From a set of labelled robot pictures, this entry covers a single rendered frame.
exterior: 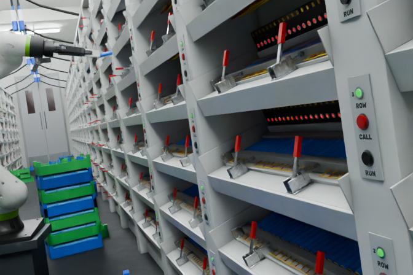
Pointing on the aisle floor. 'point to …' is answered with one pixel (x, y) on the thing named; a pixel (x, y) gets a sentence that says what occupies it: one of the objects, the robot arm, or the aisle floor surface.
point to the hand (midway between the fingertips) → (91, 53)
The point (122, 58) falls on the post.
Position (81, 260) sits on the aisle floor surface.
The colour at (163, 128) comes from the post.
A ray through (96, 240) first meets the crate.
